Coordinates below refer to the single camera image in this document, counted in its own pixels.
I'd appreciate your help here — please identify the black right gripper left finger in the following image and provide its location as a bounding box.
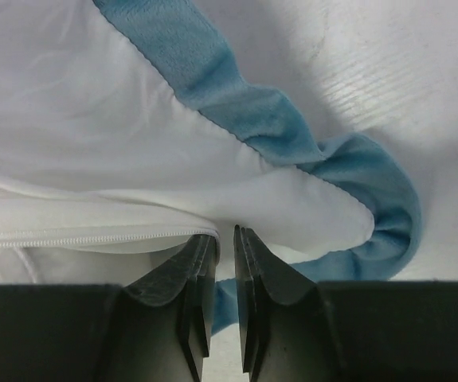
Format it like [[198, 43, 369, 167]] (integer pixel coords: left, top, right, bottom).
[[104, 235, 217, 381]]

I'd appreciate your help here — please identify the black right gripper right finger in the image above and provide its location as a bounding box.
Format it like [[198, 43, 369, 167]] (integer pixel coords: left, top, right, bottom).
[[233, 226, 335, 381]]

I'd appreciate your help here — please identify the blue houndstooth pillowcase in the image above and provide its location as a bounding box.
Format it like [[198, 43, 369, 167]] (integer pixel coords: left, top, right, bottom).
[[0, 0, 423, 335]]

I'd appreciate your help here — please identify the white pillow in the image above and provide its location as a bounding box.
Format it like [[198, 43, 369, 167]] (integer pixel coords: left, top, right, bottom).
[[0, 242, 186, 285]]

